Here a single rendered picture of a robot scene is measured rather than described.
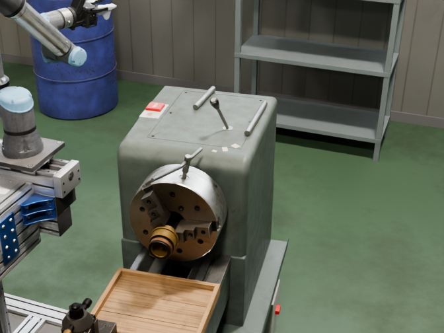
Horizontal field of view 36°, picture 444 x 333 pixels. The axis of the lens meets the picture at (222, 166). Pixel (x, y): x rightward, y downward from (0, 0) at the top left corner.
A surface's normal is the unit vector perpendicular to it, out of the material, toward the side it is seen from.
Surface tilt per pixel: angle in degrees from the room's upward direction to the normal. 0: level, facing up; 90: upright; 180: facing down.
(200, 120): 0
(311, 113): 0
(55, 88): 90
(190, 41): 90
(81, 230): 0
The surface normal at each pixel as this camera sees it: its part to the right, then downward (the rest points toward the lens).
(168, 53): -0.34, 0.46
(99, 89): 0.72, 0.34
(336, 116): 0.01, -0.87
